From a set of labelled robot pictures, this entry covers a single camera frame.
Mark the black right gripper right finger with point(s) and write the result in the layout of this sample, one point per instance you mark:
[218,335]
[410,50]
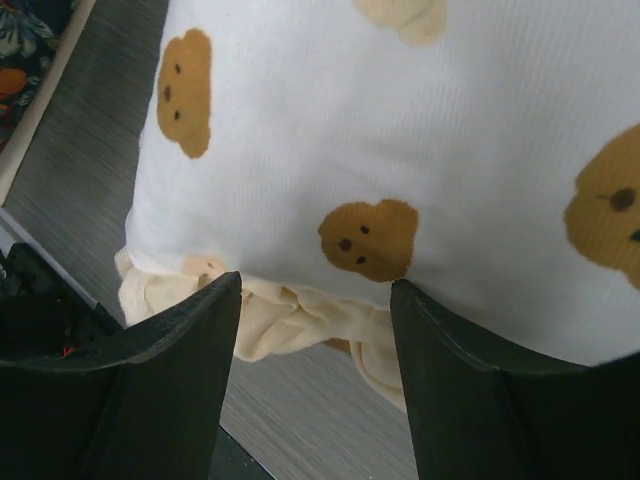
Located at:
[482,407]

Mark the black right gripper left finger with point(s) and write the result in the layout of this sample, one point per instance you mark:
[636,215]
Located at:
[144,403]

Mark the bear print white cushion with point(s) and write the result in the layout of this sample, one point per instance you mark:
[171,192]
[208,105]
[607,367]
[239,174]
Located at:
[485,151]

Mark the beige canvas tote bag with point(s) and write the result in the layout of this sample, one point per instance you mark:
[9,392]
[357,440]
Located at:
[37,41]

